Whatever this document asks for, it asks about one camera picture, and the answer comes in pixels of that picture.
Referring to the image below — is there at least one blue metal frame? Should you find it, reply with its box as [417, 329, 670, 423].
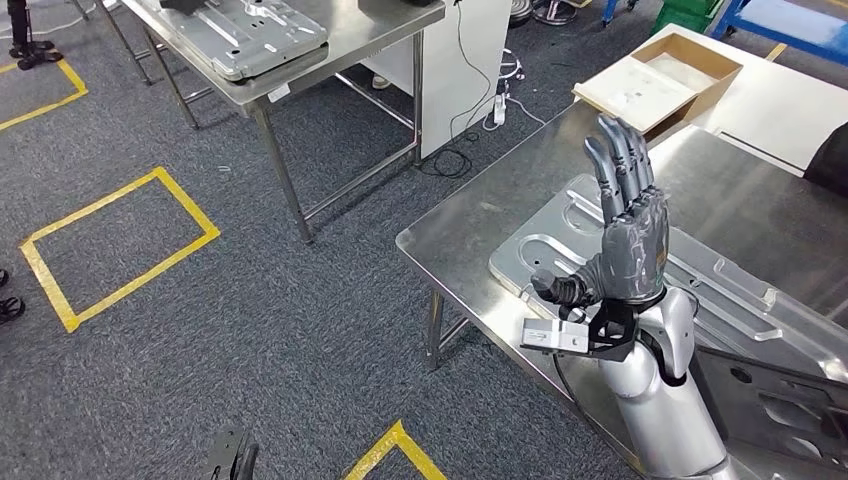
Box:
[708, 0, 848, 68]

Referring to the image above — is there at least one green plastic crate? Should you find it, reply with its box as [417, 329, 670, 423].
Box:
[662, 0, 727, 20]
[651, 5, 710, 38]

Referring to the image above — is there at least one blue metal cart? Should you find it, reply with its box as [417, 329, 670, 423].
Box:
[601, 0, 641, 28]

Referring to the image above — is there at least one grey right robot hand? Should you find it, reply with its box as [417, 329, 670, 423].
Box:
[529, 113, 672, 307]

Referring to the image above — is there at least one black fixture block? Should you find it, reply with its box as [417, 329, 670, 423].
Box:
[158, 0, 213, 16]

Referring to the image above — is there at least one thin black hanging cable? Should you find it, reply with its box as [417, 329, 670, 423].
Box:
[450, 0, 495, 144]

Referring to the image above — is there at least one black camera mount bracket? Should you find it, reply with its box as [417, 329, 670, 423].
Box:
[586, 299, 641, 364]

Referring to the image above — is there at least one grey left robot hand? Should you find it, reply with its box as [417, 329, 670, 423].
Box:
[198, 427, 260, 480]

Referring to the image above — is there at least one black case with yellow label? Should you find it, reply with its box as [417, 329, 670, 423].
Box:
[803, 122, 848, 199]

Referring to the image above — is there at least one white power cable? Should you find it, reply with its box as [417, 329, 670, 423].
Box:
[482, 49, 548, 132]

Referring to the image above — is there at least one black cable coil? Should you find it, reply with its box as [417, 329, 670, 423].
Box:
[418, 131, 480, 180]

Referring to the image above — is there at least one pale wooden tray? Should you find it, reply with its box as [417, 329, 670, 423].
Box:
[629, 31, 745, 140]

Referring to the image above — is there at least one white cabinet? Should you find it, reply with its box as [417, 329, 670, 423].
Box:
[360, 0, 513, 160]

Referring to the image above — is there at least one steel workbench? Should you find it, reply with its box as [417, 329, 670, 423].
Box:
[395, 100, 848, 480]

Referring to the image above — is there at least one stamped sheet metal part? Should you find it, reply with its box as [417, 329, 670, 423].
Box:
[158, 0, 331, 83]
[488, 173, 848, 386]

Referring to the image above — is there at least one steel table with legs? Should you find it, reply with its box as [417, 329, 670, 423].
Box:
[92, 0, 446, 245]

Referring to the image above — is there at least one person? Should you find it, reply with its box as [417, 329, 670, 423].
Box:
[6, 0, 64, 71]

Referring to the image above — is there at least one black plastic panel part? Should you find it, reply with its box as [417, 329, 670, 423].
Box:
[692, 344, 848, 468]

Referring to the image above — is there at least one white table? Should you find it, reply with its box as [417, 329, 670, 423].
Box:
[645, 23, 848, 177]

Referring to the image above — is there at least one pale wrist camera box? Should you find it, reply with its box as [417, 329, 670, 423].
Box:
[521, 317, 591, 356]

